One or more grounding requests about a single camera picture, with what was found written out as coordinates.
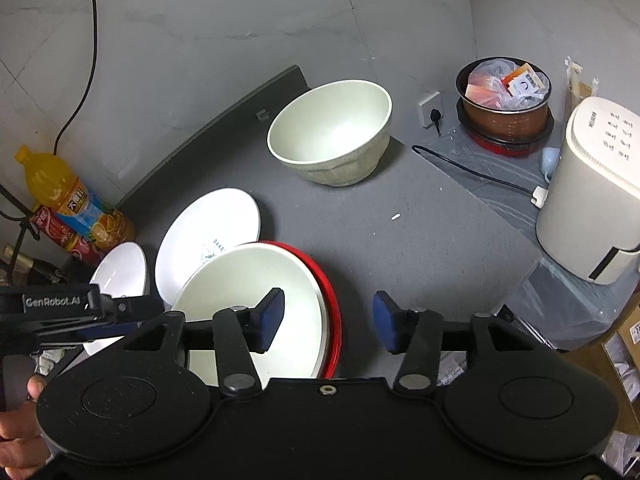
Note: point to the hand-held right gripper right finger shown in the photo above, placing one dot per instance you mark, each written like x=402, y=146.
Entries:
x=386, y=322

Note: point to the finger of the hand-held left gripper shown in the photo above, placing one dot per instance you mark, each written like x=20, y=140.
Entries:
x=135, y=306
x=100, y=331

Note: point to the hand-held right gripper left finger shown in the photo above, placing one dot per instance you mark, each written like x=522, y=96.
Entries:
x=270, y=321

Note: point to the small white bowl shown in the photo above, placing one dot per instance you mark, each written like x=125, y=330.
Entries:
x=122, y=270

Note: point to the red rimmed plate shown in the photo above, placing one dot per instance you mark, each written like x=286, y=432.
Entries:
x=334, y=320

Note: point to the white printed plate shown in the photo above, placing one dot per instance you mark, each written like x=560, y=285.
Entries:
x=210, y=225

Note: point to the deep speckled cream bowl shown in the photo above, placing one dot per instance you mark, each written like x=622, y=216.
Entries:
x=330, y=125

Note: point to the person's left hand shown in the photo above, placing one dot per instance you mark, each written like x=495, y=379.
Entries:
x=20, y=435

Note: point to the dark glass bottle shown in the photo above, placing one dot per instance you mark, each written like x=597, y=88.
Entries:
x=30, y=265

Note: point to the red soda can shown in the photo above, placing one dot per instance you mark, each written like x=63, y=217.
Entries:
x=60, y=232

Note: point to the orange juice bottle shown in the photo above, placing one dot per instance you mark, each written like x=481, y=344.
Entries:
x=75, y=195

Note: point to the red and black cooker base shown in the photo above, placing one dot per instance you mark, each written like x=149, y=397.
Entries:
x=500, y=145

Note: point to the small white cup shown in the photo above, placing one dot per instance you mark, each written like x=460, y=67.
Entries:
x=548, y=160

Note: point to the cream kitchen appliance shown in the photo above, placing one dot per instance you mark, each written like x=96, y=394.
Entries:
x=585, y=200

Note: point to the brown cooking pot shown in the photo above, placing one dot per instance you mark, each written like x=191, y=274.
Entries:
x=505, y=120

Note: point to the brown cardboard box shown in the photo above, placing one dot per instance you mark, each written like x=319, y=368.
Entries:
x=625, y=360

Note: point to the clear bag of packets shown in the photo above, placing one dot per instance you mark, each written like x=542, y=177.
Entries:
x=487, y=85

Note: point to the orange and white packet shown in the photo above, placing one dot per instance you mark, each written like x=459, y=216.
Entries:
x=525, y=82

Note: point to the beige cardboard piece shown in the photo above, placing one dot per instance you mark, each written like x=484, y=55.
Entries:
x=575, y=95

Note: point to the white wall socket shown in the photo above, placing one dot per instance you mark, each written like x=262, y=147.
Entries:
x=427, y=105

